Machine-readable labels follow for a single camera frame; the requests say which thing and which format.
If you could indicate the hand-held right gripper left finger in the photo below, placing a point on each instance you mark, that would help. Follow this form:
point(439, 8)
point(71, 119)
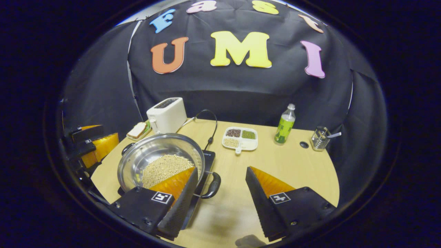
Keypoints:
point(179, 210)

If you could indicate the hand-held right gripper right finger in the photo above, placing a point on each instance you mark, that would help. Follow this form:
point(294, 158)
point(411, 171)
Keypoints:
point(263, 206)

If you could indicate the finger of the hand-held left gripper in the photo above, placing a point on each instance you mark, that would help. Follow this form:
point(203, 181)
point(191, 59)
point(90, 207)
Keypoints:
point(103, 148)
point(86, 133)

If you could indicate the stainless steel pot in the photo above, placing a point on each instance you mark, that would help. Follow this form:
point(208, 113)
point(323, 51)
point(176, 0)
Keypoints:
point(151, 151)

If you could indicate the black induction cooktop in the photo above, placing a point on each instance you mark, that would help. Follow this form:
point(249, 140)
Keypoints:
point(208, 162)

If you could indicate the plate with bread slice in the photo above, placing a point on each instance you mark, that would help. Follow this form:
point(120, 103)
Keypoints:
point(137, 131)

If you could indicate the pile of soybeans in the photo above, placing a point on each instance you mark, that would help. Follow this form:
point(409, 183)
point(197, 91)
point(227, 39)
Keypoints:
point(165, 168)

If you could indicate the white toaster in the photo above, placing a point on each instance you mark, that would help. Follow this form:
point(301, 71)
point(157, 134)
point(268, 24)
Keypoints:
point(168, 117)

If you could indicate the white divided bean tray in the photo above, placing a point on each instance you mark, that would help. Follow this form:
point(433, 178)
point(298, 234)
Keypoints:
point(241, 137)

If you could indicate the green label drink bottle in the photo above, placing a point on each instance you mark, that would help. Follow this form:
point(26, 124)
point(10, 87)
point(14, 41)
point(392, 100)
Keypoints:
point(284, 127)

